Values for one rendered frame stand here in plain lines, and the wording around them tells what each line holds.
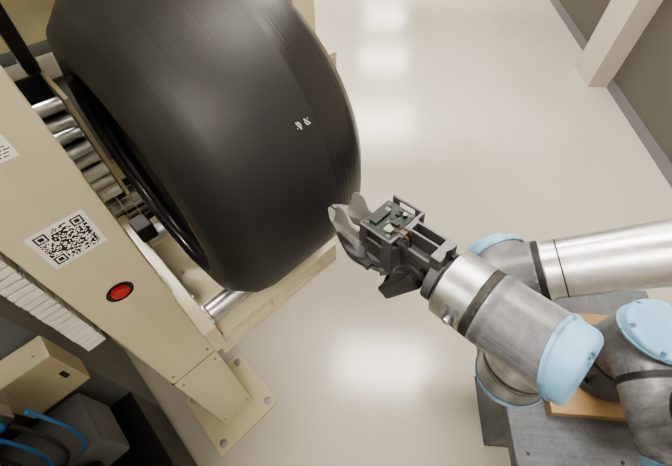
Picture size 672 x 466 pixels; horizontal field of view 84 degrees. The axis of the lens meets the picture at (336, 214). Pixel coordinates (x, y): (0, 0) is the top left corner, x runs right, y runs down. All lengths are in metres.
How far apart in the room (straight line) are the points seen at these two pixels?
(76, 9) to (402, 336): 1.59
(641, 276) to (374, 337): 1.31
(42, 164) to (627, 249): 0.73
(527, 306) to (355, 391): 1.31
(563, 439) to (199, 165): 1.05
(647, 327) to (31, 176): 1.09
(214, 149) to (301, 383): 1.36
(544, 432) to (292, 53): 1.04
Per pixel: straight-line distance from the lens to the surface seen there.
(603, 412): 1.23
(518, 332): 0.44
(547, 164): 2.74
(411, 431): 1.70
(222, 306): 0.84
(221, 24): 0.54
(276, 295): 0.90
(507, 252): 0.61
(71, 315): 0.78
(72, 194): 0.60
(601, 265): 0.60
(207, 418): 1.74
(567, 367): 0.44
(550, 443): 1.18
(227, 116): 0.48
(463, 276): 0.45
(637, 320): 1.02
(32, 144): 0.56
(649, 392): 1.02
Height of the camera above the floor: 1.65
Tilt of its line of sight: 51 degrees down
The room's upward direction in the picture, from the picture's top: straight up
